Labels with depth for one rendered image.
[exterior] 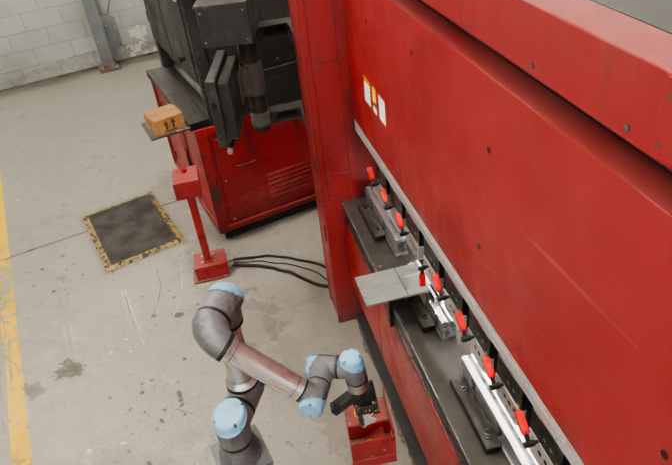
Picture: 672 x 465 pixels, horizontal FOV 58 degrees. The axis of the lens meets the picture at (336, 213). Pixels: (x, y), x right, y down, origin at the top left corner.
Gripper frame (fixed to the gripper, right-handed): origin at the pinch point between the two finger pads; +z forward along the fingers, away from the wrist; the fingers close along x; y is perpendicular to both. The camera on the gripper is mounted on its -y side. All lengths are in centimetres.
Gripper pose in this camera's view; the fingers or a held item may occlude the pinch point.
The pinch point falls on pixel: (362, 424)
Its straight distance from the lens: 225.4
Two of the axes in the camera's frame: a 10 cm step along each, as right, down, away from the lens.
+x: -1.4, -5.5, 8.2
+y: 9.7, -2.3, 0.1
